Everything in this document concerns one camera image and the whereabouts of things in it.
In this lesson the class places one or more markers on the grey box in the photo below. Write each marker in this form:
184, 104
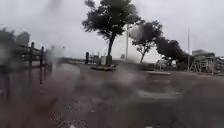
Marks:
103, 60

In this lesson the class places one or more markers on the tall dark tree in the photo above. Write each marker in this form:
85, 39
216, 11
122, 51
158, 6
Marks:
108, 20

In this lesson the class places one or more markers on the leaning dark tree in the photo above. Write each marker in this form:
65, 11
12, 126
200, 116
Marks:
146, 35

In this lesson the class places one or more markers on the low dark tree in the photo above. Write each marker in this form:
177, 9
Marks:
171, 50

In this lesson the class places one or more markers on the thin pale pole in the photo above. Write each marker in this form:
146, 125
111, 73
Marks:
188, 50

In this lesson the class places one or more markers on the building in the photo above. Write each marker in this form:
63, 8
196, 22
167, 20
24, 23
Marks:
205, 60

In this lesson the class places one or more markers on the dark trees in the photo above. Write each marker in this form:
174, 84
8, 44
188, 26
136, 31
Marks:
13, 38

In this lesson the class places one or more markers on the dark post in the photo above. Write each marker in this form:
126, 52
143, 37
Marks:
87, 57

